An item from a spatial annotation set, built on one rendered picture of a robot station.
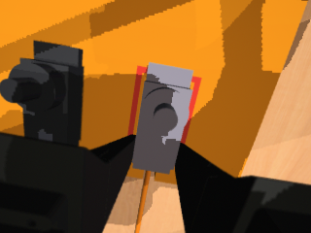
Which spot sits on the dark grey micro servo with orange cable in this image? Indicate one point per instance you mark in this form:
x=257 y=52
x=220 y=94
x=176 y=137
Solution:
x=164 y=112

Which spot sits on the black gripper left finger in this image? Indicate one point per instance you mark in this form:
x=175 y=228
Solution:
x=90 y=179

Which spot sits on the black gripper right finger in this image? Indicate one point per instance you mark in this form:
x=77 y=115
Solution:
x=213 y=201

